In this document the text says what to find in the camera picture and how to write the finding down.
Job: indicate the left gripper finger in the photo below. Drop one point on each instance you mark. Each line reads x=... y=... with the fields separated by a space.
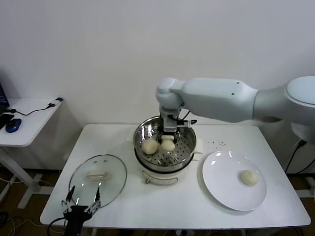
x=72 y=192
x=98 y=194

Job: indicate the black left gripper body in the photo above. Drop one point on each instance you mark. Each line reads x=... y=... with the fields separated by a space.
x=76 y=212

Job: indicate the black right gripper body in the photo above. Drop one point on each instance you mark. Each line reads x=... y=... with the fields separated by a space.
x=162 y=121

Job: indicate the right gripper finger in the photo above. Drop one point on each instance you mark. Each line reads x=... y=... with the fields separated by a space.
x=176 y=138
x=160 y=137

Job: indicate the white steamed baozi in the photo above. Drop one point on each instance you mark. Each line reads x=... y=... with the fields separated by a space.
x=168 y=145
x=249 y=177
x=167 y=136
x=149 y=147

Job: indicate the round glass pot lid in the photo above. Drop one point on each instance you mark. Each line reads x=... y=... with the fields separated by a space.
x=110 y=177

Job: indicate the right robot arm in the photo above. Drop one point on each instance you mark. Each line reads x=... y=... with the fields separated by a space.
x=221 y=100

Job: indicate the perforated steel steamer basket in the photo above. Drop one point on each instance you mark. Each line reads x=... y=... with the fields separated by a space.
x=185 y=143

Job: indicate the white round plate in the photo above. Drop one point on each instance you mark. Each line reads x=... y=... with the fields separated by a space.
x=221 y=177

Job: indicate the white side desk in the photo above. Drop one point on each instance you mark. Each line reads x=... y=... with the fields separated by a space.
x=29 y=123

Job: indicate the blue computer mouse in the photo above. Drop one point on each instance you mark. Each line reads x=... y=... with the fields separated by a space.
x=12 y=125

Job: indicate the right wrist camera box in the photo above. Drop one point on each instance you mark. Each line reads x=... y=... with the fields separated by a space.
x=170 y=123

